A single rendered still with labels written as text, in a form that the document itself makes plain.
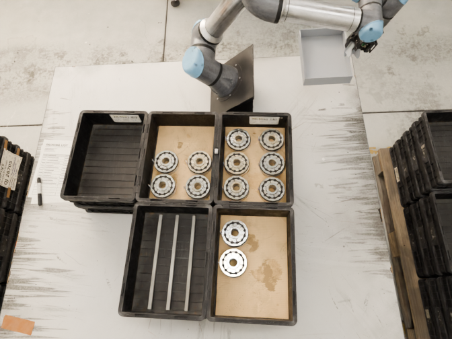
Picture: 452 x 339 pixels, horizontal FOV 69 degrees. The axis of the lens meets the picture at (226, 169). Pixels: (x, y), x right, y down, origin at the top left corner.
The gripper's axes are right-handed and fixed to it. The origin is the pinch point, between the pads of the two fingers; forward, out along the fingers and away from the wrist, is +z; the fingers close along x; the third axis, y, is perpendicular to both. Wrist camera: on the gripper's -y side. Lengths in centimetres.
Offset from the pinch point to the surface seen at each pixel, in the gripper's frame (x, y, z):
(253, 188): -42, 55, 23
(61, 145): -125, 21, 60
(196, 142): -64, 32, 29
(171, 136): -74, 28, 32
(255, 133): -39, 30, 22
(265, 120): -36.1, 27.6, 15.0
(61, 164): -124, 31, 60
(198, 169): -64, 46, 26
